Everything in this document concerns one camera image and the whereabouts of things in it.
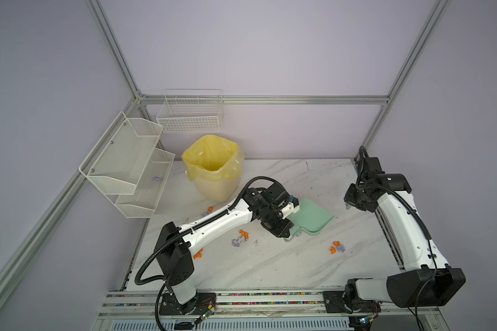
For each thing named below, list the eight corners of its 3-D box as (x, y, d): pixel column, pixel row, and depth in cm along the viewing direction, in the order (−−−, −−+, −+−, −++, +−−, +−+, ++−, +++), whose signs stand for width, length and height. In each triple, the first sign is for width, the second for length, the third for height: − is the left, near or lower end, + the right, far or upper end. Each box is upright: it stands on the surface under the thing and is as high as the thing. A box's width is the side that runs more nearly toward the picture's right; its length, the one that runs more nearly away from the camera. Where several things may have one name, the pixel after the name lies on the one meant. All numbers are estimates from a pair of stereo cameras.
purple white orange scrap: (231, 243, 91) (230, 241, 89) (241, 230, 95) (240, 228, 93) (239, 250, 89) (239, 247, 87) (249, 236, 93) (249, 234, 91)
